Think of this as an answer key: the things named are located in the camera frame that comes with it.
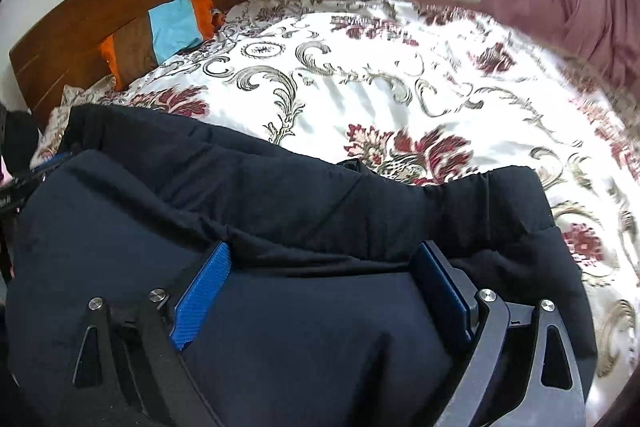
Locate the dark navy jacket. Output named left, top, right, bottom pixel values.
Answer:
left=5, top=104, right=598, bottom=427

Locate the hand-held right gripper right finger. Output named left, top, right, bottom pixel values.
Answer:
left=411, top=241, right=587, bottom=427

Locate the orange blue brown striped pillow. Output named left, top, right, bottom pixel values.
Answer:
left=99, top=0, right=226, bottom=92

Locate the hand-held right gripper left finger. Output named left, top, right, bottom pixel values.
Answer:
left=70, top=241, right=234, bottom=427

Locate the wooden headboard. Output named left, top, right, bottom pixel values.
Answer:
left=9, top=0, right=292, bottom=128

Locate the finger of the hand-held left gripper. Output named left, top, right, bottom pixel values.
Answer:
left=27, top=151, right=76, bottom=180

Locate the floral bed sheet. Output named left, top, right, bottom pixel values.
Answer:
left=30, top=0, right=640, bottom=408

